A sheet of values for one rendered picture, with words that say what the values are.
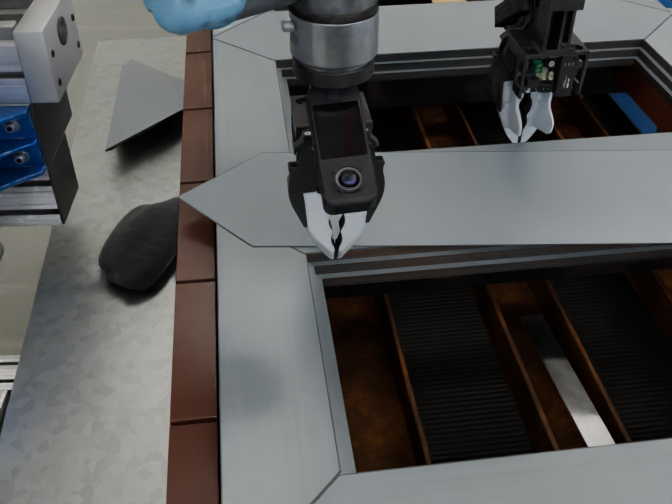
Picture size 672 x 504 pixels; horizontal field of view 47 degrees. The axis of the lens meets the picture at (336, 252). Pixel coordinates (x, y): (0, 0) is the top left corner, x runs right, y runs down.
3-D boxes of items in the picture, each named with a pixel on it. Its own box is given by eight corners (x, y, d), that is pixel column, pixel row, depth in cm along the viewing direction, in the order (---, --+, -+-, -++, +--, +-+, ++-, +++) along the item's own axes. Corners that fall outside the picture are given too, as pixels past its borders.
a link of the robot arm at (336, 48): (386, 22, 62) (284, 27, 61) (384, 75, 65) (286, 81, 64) (371, -12, 68) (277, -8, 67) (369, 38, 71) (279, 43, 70)
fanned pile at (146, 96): (193, 57, 153) (190, 38, 150) (190, 166, 123) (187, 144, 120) (128, 60, 152) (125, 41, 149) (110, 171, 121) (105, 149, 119)
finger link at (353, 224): (358, 227, 83) (360, 153, 78) (367, 262, 79) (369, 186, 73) (329, 229, 83) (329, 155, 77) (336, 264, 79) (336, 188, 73)
